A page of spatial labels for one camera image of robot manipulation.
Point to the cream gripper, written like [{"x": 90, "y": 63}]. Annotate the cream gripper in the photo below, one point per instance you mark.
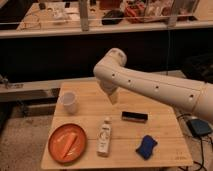
[{"x": 113, "y": 96}]

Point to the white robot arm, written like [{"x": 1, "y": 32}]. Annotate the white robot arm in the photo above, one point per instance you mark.
[{"x": 191, "y": 96}]

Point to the black rectangular box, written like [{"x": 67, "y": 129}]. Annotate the black rectangular box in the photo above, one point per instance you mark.
[{"x": 132, "y": 116}]

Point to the white plastic bottle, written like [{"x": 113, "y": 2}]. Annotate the white plastic bottle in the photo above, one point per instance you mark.
[{"x": 104, "y": 138}]

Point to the orange carrot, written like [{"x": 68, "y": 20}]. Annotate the orange carrot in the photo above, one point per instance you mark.
[{"x": 70, "y": 140}]

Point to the blue sponge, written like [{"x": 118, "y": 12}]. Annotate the blue sponge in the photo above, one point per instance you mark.
[{"x": 146, "y": 147}]

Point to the orange plate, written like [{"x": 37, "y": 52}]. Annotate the orange plate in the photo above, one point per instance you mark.
[{"x": 58, "y": 139}]

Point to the black bag on shelf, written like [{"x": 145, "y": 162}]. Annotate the black bag on shelf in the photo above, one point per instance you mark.
[{"x": 112, "y": 17}]

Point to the orange object on shelf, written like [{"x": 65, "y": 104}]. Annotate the orange object on shelf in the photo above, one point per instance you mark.
[{"x": 134, "y": 12}]

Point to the black power adapter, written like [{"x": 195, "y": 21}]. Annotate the black power adapter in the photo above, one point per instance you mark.
[{"x": 199, "y": 127}]

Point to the grey metal post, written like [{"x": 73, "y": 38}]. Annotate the grey metal post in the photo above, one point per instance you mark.
[{"x": 83, "y": 11}]

